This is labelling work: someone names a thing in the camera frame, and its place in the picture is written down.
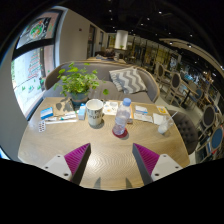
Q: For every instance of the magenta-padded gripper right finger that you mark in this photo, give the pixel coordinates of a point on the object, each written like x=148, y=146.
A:
x=148, y=159

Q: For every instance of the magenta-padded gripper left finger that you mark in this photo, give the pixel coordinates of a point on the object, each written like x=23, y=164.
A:
x=76, y=159

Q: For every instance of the clear blue-capped water bottle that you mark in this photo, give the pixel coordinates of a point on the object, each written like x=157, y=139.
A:
x=121, y=118

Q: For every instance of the flat round red coaster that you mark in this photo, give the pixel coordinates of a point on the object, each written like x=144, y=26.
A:
x=124, y=135

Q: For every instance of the clear plastic cup with straw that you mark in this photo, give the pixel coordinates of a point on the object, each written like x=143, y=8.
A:
x=165, y=126

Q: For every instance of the white paper napkin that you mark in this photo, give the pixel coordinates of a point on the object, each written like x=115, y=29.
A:
x=157, y=118

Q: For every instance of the white tube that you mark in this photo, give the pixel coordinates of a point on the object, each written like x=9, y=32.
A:
x=65, y=117

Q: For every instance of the small light blue box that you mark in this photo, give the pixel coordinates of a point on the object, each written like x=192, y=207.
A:
x=81, y=112

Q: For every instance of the pill blister pack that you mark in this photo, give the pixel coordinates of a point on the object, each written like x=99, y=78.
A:
x=42, y=126

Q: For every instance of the grey tufted armchair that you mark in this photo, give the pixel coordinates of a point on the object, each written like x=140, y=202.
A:
x=186, y=130

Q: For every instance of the white printed paper cup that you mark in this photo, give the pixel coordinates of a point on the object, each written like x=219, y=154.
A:
x=94, y=113

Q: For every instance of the yellow card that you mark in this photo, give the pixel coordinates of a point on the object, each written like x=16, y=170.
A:
x=162, y=109

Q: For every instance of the blue and white box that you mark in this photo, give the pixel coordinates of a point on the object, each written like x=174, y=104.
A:
x=47, y=113

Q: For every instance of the white leaflet with pictures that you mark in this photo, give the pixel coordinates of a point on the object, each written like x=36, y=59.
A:
x=110, y=108

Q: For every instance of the group of dining chairs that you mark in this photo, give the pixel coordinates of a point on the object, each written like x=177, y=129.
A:
x=208, y=116

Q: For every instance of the green potted plant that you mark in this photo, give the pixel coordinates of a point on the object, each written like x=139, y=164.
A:
x=76, y=81

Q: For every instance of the grey white chevron pillow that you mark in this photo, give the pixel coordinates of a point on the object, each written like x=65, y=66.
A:
x=128, y=80

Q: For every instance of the grey curved sofa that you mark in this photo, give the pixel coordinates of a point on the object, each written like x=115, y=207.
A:
x=100, y=71

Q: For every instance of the group of ceiling lights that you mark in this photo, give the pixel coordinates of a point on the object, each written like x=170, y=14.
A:
x=160, y=12

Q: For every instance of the colourful wall poster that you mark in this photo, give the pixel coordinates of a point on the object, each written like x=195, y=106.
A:
x=36, y=30

